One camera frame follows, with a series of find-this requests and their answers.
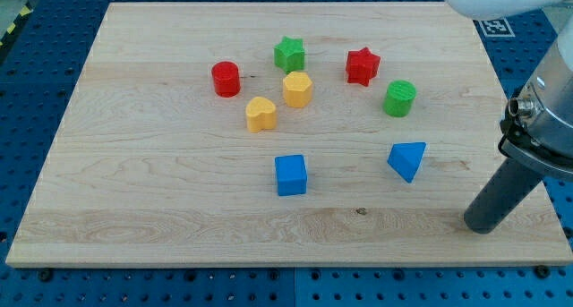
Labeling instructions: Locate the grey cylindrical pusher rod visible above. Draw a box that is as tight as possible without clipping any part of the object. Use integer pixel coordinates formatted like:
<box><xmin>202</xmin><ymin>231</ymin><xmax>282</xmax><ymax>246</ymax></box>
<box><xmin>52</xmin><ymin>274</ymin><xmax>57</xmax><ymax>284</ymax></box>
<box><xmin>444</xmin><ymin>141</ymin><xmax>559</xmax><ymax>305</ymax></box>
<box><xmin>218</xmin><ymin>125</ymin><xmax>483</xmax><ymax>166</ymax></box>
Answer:
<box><xmin>463</xmin><ymin>158</ymin><xmax>543</xmax><ymax>235</ymax></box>

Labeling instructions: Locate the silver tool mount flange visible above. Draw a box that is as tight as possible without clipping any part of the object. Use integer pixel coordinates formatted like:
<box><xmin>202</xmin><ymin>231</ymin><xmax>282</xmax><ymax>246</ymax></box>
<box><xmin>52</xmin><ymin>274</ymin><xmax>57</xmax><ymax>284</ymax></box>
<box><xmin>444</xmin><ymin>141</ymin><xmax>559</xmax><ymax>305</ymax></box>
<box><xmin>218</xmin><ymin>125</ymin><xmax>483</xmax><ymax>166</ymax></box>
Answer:
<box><xmin>499</xmin><ymin>42</ymin><xmax>572</xmax><ymax>182</ymax></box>

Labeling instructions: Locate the blue cube block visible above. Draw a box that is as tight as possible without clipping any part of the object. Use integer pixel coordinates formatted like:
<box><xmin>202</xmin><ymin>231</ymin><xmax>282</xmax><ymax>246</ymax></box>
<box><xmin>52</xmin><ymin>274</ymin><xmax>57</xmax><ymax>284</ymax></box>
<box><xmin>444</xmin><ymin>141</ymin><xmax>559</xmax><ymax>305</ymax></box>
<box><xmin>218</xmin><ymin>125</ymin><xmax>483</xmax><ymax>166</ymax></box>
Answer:
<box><xmin>274</xmin><ymin>154</ymin><xmax>308</xmax><ymax>196</ymax></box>

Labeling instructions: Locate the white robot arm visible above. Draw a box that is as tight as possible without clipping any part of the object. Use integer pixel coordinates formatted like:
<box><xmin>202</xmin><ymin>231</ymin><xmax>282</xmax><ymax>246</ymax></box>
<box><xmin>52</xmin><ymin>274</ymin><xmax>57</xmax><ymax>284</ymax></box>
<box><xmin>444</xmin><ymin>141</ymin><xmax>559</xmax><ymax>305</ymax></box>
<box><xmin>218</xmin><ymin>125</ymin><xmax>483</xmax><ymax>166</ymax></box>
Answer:
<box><xmin>444</xmin><ymin>0</ymin><xmax>572</xmax><ymax>234</ymax></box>

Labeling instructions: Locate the blue triangular prism block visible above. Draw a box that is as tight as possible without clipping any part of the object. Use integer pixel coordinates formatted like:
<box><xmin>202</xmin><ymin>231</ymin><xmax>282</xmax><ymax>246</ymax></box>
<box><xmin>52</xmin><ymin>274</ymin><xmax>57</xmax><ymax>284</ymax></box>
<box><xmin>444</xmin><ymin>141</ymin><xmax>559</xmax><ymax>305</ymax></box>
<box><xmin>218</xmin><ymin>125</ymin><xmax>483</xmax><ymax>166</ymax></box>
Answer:
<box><xmin>387</xmin><ymin>141</ymin><xmax>427</xmax><ymax>183</ymax></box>

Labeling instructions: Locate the fiducial marker tag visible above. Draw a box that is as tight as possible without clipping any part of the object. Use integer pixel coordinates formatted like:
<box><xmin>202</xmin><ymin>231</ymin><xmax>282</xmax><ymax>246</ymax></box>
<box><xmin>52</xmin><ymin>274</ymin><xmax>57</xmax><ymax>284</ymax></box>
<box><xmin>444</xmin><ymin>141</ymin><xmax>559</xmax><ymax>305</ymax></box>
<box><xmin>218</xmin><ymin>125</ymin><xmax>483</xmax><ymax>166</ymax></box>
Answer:
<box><xmin>478</xmin><ymin>18</ymin><xmax>515</xmax><ymax>38</ymax></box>

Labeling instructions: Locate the green cylinder block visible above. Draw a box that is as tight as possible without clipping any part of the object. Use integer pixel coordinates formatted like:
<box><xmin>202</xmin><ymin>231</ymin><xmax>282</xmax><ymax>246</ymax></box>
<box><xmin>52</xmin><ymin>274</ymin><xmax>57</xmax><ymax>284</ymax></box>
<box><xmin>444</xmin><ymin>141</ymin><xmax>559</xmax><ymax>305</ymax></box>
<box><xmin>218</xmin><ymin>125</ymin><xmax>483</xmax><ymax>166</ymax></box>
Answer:
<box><xmin>382</xmin><ymin>80</ymin><xmax>416</xmax><ymax>117</ymax></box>

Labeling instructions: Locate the red star block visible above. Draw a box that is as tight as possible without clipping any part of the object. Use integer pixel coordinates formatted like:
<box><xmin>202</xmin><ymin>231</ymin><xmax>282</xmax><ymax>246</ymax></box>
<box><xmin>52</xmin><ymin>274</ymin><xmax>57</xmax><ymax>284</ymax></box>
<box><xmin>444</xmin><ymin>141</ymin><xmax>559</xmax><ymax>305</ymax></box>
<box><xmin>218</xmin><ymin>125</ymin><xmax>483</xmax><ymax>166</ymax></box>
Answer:
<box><xmin>346</xmin><ymin>47</ymin><xmax>381</xmax><ymax>87</ymax></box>

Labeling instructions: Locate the yellow hexagon block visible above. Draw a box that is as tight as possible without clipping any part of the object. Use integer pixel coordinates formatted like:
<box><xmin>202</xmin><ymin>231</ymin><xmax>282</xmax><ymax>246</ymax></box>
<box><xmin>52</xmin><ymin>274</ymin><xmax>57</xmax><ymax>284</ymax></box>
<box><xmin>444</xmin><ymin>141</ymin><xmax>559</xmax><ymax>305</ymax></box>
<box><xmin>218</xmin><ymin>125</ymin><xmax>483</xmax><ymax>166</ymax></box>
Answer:
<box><xmin>283</xmin><ymin>72</ymin><xmax>313</xmax><ymax>108</ymax></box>

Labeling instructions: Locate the wooden board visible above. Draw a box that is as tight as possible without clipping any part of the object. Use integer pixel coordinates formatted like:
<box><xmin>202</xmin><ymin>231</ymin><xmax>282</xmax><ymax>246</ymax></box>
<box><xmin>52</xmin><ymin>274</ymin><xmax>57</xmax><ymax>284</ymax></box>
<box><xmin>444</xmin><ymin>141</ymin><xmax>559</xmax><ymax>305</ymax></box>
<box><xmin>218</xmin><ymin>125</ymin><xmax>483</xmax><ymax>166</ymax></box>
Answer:
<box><xmin>6</xmin><ymin>3</ymin><xmax>572</xmax><ymax>269</ymax></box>

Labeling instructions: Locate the green star block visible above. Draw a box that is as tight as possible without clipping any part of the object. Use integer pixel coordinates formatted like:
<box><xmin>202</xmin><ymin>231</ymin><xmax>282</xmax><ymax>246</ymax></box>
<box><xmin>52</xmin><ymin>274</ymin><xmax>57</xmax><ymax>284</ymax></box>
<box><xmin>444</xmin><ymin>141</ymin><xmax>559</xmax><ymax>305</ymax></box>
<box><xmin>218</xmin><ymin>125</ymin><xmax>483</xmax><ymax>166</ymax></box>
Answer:
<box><xmin>274</xmin><ymin>36</ymin><xmax>305</xmax><ymax>74</ymax></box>

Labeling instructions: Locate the yellow heart block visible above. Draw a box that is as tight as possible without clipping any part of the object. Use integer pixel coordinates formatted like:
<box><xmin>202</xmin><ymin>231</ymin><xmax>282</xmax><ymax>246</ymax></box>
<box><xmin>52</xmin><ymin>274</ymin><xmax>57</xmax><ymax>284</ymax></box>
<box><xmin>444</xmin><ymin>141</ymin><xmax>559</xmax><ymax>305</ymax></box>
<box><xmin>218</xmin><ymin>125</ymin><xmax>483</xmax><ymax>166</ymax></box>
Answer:
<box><xmin>245</xmin><ymin>97</ymin><xmax>278</xmax><ymax>132</ymax></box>

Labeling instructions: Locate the red cylinder block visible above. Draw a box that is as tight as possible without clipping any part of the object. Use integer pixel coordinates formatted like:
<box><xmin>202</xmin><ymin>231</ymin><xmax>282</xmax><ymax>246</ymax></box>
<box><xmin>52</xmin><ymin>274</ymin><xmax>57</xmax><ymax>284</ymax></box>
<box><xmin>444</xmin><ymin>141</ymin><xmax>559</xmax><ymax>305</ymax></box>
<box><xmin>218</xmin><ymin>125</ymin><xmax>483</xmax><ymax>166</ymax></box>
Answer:
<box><xmin>211</xmin><ymin>61</ymin><xmax>241</xmax><ymax>98</ymax></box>

